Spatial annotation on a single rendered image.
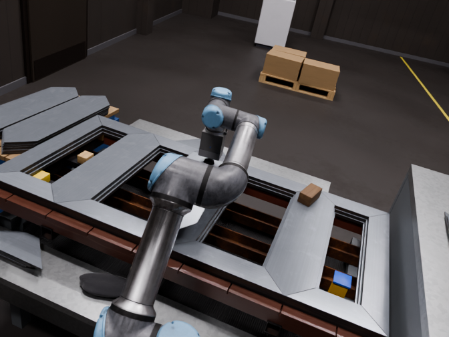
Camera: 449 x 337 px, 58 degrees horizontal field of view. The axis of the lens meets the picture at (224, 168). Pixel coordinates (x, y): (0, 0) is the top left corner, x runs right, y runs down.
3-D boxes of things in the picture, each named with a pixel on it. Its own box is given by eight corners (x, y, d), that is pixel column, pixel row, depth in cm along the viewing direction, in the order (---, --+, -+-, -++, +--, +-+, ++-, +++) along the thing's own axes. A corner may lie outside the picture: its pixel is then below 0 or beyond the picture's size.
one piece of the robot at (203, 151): (232, 120, 159) (224, 156, 167) (210, 114, 160) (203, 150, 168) (226, 129, 150) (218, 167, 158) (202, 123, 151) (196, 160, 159)
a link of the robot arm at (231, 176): (248, 196, 101) (270, 109, 141) (206, 182, 102) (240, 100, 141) (236, 228, 108) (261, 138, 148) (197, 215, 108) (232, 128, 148)
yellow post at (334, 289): (319, 311, 152) (335, 274, 143) (332, 317, 151) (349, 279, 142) (317, 321, 148) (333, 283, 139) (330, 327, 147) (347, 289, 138)
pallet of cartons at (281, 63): (258, 82, 605) (264, 53, 584) (265, 69, 672) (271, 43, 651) (334, 101, 592) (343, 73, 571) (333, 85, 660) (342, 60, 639)
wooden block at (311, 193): (308, 191, 191) (311, 182, 188) (319, 196, 188) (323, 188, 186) (296, 200, 182) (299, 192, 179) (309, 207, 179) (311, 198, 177)
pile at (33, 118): (64, 91, 257) (63, 81, 254) (119, 109, 248) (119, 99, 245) (-51, 135, 190) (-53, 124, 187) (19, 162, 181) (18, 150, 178)
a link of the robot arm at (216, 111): (234, 115, 135) (239, 104, 144) (202, 105, 135) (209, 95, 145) (228, 136, 139) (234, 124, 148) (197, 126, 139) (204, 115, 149)
